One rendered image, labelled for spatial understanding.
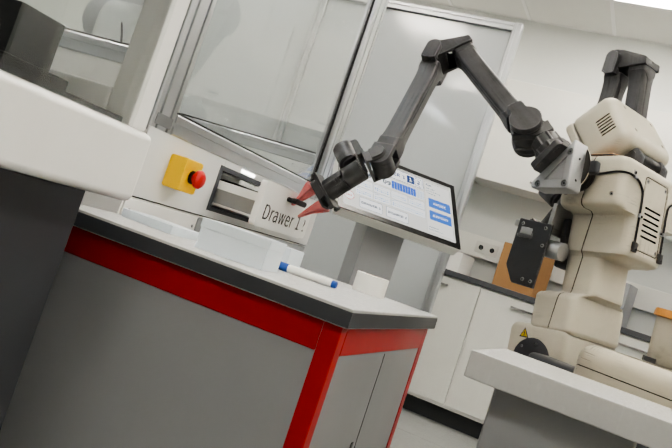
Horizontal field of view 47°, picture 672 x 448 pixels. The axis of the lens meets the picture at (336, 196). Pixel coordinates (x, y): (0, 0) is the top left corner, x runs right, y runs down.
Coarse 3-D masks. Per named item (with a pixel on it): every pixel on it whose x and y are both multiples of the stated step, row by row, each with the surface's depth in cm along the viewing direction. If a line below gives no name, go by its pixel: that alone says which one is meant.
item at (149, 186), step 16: (160, 144) 159; (176, 144) 164; (160, 160) 160; (208, 160) 178; (224, 160) 185; (144, 176) 157; (160, 176) 162; (208, 176) 180; (224, 176) 214; (240, 176) 194; (256, 176) 202; (144, 192) 158; (160, 192) 164; (176, 192) 169; (208, 192) 182; (192, 208) 178; (208, 208) 184; (224, 208) 213; (240, 224) 202; (304, 240) 245
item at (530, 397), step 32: (480, 352) 108; (512, 352) 130; (512, 384) 106; (544, 384) 104; (576, 384) 108; (512, 416) 109; (544, 416) 107; (576, 416) 102; (608, 416) 101; (640, 416) 99
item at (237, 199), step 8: (224, 184) 185; (232, 184) 184; (216, 192) 185; (224, 192) 184; (232, 192) 184; (240, 192) 183; (248, 192) 183; (256, 192) 182; (216, 200) 185; (224, 200) 184; (232, 200) 183; (240, 200) 183; (248, 200) 182; (232, 208) 183; (240, 208) 182; (248, 208) 182; (248, 216) 182
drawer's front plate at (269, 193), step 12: (264, 180) 180; (264, 192) 179; (276, 192) 185; (288, 192) 191; (264, 204) 181; (276, 204) 187; (288, 204) 193; (252, 216) 179; (264, 216) 183; (276, 228) 191; (288, 228) 198; (300, 228) 205
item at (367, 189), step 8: (360, 184) 276; (368, 184) 278; (376, 184) 281; (360, 192) 274; (368, 192) 276; (376, 192) 278; (384, 192) 280; (392, 192) 282; (376, 200) 276; (384, 200) 278; (392, 200) 280; (400, 200) 282; (408, 200) 284; (416, 200) 286; (400, 208) 279; (408, 208) 282; (416, 208) 284; (424, 208) 286; (424, 216) 283
